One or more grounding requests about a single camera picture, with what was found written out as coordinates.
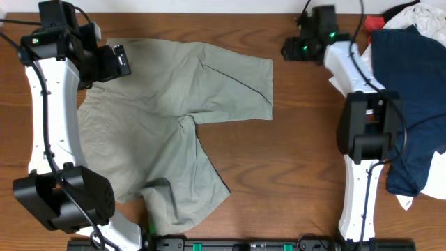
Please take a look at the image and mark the khaki green shorts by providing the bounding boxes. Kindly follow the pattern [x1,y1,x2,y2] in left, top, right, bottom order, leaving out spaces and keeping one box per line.
[78,38,273,236]

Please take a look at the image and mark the navy blue garment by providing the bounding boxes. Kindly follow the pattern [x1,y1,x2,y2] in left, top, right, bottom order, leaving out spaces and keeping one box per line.
[371,26,445,197]

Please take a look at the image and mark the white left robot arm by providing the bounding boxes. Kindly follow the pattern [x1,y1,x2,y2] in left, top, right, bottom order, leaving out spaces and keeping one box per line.
[13,1,148,250]

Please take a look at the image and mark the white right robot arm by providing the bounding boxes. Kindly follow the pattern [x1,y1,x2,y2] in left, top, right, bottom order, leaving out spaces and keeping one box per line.
[281,5,406,250]

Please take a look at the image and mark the red garment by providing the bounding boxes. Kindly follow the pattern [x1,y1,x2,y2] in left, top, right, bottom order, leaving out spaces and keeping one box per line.
[364,15,385,33]

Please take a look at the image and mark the black garment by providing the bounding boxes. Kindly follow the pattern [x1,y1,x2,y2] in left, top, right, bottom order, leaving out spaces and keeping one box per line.
[382,0,420,23]

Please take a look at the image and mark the white garment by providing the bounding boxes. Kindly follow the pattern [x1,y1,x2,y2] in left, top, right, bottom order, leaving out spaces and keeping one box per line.
[361,3,445,209]

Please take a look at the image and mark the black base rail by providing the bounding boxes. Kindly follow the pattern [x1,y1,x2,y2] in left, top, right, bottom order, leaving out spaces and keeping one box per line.
[66,237,417,251]

